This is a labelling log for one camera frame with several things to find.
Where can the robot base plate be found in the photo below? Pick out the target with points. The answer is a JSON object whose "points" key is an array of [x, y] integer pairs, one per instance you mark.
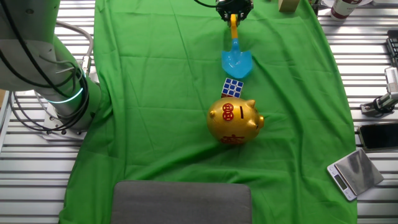
{"points": [[51, 124]]}

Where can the smartphone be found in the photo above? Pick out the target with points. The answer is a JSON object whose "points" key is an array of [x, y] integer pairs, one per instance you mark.
{"points": [[379, 136]]}

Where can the green cloth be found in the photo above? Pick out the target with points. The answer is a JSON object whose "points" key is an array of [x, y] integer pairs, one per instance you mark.
{"points": [[161, 124]]}

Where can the grey cushion pad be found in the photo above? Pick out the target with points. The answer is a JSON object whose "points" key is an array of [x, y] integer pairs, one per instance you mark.
{"points": [[180, 203]]}

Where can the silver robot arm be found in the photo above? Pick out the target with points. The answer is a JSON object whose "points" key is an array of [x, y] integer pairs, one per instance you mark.
{"points": [[28, 46]]}

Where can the silver digital kitchen scale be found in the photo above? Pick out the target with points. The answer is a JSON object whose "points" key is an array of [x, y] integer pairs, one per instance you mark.
{"points": [[357, 172]]}

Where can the golden piggy bank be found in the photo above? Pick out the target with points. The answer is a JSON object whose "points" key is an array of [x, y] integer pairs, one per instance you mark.
{"points": [[233, 123]]}

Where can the black keyboard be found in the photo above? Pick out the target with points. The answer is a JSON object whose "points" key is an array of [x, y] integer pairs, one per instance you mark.
{"points": [[393, 46]]}

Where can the red white can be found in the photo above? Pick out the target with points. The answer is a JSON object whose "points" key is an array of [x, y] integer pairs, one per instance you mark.
{"points": [[343, 9]]}

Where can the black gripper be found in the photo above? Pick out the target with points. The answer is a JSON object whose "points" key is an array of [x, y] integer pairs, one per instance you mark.
{"points": [[234, 5]]}

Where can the large wooden block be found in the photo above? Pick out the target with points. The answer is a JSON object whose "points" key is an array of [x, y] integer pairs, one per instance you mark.
{"points": [[289, 4]]}

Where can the silver ribbed camera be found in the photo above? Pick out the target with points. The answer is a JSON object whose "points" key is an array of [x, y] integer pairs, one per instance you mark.
{"points": [[392, 79]]}

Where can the blue yellow toy shovel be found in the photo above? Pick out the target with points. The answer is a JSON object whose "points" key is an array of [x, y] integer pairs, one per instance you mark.
{"points": [[237, 63]]}

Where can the Rubik's cube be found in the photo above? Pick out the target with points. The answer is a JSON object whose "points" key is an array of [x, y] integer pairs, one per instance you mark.
{"points": [[232, 87]]}

